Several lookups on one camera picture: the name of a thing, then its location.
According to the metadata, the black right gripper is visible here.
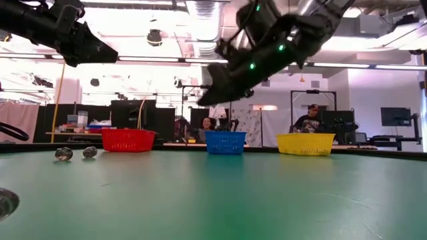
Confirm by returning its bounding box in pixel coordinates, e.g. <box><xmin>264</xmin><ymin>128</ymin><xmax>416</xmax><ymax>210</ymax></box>
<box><xmin>196</xmin><ymin>31</ymin><xmax>316</xmax><ymax>107</ymax></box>

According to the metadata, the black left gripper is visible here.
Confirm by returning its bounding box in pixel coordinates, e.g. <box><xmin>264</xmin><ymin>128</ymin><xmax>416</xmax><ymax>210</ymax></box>
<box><xmin>36</xmin><ymin>21</ymin><xmax>119</xmax><ymax>69</ymax></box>

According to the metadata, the clear glass skull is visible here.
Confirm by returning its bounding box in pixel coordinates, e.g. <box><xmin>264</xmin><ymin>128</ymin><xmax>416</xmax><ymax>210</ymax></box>
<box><xmin>0</xmin><ymin>187</ymin><xmax>20</xmax><ymax>221</ymax></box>
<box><xmin>54</xmin><ymin>147</ymin><xmax>74</xmax><ymax>162</ymax></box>
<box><xmin>82</xmin><ymin>146</ymin><xmax>99</xmax><ymax>159</ymax></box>

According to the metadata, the white hanging cloth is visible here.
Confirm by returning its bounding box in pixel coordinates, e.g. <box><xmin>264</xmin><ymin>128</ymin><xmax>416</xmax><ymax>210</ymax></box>
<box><xmin>209</xmin><ymin>105</ymin><xmax>228</xmax><ymax>131</ymax></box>

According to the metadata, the long ceiling light strip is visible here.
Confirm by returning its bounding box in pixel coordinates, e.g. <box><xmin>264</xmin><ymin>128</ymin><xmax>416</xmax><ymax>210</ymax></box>
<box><xmin>118</xmin><ymin>56</ymin><xmax>179</xmax><ymax>63</ymax></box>
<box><xmin>185</xmin><ymin>58</ymin><xmax>229</xmax><ymax>65</ymax></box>
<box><xmin>313</xmin><ymin>62</ymin><xmax>370</xmax><ymax>69</ymax></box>
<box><xmin>375</xmin><ymin>65</ymin><xmax>427</xmax><ymax>71</ymax></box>
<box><xmin>0</xmin><ymin>53</ymin><xmax>64</xmax><ymax>60</ymax></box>

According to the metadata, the person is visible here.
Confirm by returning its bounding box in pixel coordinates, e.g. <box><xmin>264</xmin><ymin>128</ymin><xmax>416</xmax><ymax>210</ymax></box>
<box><xmin>196</xmin><ymin>116</ymin><xmax>217</xmax><ymax>144</ymax></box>
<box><xmin>292</xmin><ymin>103</ymin><xmax>323</xmax><ymax>134</ymax></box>

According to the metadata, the patterned white sheet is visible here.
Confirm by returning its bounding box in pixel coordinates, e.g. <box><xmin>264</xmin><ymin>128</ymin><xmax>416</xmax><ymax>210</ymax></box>
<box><xmin>232</xmin><ymin>109</ymin><xmax>263</xmax><ymax>147</ymax></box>

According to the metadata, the blue plastic basket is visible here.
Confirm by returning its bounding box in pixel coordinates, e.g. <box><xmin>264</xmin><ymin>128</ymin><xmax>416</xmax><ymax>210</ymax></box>
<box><xmin>203</xmin><ymin>131</ymin><xmax>248</xmax><ymax>155</ymax></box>

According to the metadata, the black round ceiling fixture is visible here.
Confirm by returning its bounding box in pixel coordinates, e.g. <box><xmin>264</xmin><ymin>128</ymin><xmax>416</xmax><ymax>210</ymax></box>
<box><xmin>146</xmin><ymin>29</ymin><xmax>163</xmax><ymax>47</ymax></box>

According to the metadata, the wooden work table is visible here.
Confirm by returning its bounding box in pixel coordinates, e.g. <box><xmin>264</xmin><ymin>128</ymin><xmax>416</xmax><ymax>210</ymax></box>
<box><xmin>45</xmin><ymin>131</ymin><xmax>103</xmax><ymax>137</ymax></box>

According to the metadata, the pink curtain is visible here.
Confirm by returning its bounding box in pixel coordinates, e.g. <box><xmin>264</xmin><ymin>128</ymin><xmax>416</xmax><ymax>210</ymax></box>
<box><xmin>0</xmin><ymin>101</ymin><xmax>40</xmax><ymax>143</ymax></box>

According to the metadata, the red plastic basket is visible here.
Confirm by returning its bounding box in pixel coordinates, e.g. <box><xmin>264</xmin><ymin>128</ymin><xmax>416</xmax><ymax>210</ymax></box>
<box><xmin>101</xmin><ymin>129</ymin><xmax>157</xmax><ymax>153</ymax></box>

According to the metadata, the yellow plastic basket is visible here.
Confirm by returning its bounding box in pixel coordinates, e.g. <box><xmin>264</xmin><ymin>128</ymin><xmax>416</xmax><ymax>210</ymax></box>
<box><xmin>276</xmin><ymin>133</ymin><xmax>336</xmax><ymax>157</ymax></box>

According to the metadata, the black curved hoop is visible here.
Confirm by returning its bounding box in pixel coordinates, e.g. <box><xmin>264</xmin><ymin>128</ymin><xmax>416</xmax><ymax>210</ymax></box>
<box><xmin>0</xmin><ymin>122</ymin><xmax>30</xmax><ymax>142</ymax></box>

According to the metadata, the green table mat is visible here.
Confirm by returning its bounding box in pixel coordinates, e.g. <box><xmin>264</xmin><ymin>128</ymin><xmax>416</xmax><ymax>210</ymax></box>
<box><xmin>0</xmin><ymin>148</ymin><xmax>427</xmax><ymax>240</ymax></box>

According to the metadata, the black desk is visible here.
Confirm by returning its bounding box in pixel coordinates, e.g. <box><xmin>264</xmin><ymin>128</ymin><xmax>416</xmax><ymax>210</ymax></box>
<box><xmin>368</xmin><ymin>113</ymin><xmax>422</xmax><ymax>151</ymax></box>

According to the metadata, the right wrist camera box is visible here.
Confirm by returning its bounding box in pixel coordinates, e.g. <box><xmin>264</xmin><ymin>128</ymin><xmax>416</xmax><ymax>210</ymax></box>
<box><xmin>215</xmin><ymin>37</ymin><xmax>243</xmax><ymax>63</ymax></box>

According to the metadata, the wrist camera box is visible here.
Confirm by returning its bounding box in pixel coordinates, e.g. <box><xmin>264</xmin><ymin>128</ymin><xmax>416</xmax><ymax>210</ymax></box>
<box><xmin>215</xmin><ymin>37</ymin><xmax>243</xmax><ymax>63</ymax></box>
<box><xmin>49</xmin><ymin>0</ymin><xmax>86</xmax><ymax>34</ymax></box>

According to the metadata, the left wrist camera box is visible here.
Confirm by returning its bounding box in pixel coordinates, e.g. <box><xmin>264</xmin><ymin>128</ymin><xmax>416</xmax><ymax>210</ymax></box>
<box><xmin>49</xmin><ymin>0</ymin><xmax>86</xmax><ymax>34</ymax></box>

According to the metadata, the black metal gantry frame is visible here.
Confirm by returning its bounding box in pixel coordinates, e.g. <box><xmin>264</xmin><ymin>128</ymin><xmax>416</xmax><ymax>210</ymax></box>
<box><xmin>181</xmin><ymin>85</ymin><xmax>234</xmax><ymax>144</ymax></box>
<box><xmin>290</xmin><ymin>89</ymin><xmax>338</xmax><ymax>134</ymax></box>

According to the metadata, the yellow extension cord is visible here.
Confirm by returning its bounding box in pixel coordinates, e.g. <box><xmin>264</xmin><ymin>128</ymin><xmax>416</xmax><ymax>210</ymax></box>
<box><xmin>50</xmin><ymin>63</ymin><xmax>67</xmax><ymax>144</ymax></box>

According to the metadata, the silver ventilation duct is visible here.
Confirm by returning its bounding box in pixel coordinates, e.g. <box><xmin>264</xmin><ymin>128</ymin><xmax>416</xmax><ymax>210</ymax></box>
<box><xmin>296</xmin><ymin>0</ymin><xmax>323</xmax><ymax>17</ymax></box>
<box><xmin>185</xmin><ymin>0</ymin><xmax>225</xmax><ymax>59</ymax></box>

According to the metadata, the black partition wall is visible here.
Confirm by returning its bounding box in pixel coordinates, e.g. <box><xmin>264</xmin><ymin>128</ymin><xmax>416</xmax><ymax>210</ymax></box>
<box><xmin>33</xmin><ymin>99</ymin><xmax>177</xmax><ymax>143</ymax></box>

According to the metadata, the black wall monitor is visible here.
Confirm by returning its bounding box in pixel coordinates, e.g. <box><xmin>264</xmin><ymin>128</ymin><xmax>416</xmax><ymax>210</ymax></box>
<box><xmin>380</xmin><ymin>107</ymin><xmax>412</xmax><ymax>127</ymax></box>

